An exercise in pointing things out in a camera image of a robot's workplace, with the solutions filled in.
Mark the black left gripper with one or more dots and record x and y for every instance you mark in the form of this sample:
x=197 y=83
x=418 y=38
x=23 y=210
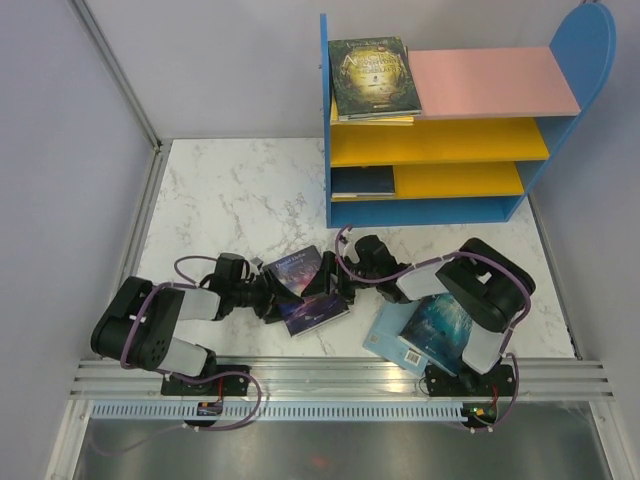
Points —
x=281 y=294

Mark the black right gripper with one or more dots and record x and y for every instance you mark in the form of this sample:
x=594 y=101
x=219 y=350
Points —
x=321 y=283

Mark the purple galaxy Crusoe book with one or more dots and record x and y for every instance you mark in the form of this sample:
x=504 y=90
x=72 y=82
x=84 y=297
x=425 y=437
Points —
x=296 y=272

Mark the light blue barcode book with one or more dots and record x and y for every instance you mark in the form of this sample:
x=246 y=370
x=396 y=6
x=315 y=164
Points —
x=383 y=340

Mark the pale grey Gatsby book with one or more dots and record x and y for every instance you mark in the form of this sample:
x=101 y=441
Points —
x=360 y=196

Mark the dark navy blue book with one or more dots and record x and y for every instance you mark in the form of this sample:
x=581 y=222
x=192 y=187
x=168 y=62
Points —
x=362 y=180

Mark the teal underwater book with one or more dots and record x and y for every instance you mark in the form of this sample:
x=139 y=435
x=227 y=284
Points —
x=440 y=329

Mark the yellow Little Prince book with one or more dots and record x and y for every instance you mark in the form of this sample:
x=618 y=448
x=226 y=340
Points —
x=384 y=121

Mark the green Alice Wonderland book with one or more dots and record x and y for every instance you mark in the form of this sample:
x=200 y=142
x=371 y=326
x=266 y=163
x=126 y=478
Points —
x=369 y=79

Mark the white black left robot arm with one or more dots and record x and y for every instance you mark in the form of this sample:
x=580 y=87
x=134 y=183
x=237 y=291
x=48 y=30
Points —
x=138 y=327

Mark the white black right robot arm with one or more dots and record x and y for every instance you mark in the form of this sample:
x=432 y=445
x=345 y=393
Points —
x=468 y=301

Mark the blue pink yellow bookshelf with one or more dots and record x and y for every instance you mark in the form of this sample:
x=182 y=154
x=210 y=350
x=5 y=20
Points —
x=493 y=120

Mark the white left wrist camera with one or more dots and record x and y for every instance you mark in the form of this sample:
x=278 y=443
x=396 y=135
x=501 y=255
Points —
x=257 y=263

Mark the aluminium mounting rail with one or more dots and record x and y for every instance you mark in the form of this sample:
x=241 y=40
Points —
x=344 y=378

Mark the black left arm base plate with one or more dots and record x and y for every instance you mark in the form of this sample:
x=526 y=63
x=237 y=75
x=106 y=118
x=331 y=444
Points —
x=233 y=383

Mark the white slotted cable duct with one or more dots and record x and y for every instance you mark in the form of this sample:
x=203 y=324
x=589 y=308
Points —
x=236 y=410

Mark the aluminium left frame post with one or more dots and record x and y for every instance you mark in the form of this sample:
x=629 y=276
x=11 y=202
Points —
x=109 y=60

